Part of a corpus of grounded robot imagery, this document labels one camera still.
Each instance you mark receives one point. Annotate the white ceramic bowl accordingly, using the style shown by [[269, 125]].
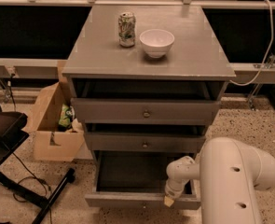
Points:
[[156, 42]]

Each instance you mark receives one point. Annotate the green snack bag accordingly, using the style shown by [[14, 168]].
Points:
[[66, 118]]

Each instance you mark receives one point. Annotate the grey top drawer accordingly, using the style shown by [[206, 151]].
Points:
[[136, 111]]

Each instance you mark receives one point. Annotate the grey wooden drawer cabinet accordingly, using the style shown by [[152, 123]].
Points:
[[195, 68]]

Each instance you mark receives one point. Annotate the green white soda can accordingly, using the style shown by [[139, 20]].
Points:
[[126, 29]]

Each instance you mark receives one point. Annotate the grey drawer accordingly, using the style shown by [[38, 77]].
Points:
[[136, 111], [130, 179], [151, 142]]

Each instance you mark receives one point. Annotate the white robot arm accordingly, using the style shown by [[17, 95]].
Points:
[[230, 173]]

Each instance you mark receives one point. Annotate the grey middle drawer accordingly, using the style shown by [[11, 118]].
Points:
[[151, 142]]

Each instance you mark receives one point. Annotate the black stand with legs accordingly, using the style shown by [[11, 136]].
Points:
[[12, 136]]

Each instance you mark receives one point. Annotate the grey bottom drawer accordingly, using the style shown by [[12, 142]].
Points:
[[130, 179]]

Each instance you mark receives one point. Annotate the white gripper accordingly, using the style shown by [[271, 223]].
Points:
[[171, 190]]

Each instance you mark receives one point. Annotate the brown cardboard box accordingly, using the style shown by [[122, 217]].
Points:
[[49, 143]]

